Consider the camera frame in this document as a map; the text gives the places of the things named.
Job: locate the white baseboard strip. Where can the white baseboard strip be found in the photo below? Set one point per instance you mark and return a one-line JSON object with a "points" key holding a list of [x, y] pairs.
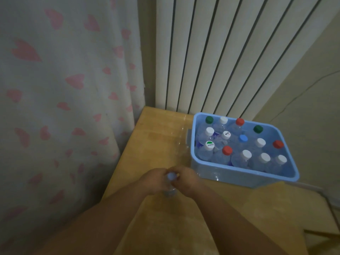
{"points": [[308, 186]]}

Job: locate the person's left hand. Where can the person's left hand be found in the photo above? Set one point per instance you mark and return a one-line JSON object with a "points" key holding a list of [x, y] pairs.
{"points": [[154, 181]]}

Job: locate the person's right forearm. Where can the person's right forearm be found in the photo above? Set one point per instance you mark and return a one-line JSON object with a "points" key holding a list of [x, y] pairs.
{"points": [[233, 231]]}

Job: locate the blue plastic bin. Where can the blue plastic bin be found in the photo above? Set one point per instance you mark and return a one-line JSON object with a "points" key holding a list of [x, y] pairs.
{"points": [[239, 177]]}

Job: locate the person's left forearm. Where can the person's left forearm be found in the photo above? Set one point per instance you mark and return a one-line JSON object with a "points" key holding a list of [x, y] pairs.
{"points": [[101, 225]]}

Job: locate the wooden table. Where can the wooden table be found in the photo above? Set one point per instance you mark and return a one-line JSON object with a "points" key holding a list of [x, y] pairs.
{"points": [[154, 140]]}

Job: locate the small blue cap bottle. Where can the small blue cap bottle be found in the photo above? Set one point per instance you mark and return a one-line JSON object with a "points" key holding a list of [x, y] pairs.
{"points": [[171, 177]]}

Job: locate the white cap red label bottle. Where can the white cap red label bottle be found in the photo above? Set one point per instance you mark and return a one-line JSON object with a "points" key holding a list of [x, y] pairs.
{"points": [[260, 142]]}

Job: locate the white ribbed radiator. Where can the white ribbed radiator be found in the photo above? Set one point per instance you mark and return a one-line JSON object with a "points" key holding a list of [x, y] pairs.
{"points": [[212, 50]]}

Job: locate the white door frame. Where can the white door frame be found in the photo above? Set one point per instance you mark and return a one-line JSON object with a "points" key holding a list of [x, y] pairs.
{"points": [[333, 199]]}

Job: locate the pink heart print curtain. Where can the pink heart print curtain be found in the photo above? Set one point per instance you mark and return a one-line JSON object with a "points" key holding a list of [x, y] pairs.
{"points": [[66, 103]]}

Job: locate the person's right hand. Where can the person's right hand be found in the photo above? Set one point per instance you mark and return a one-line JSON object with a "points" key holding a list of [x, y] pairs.
{"points": [[190, 183]]}

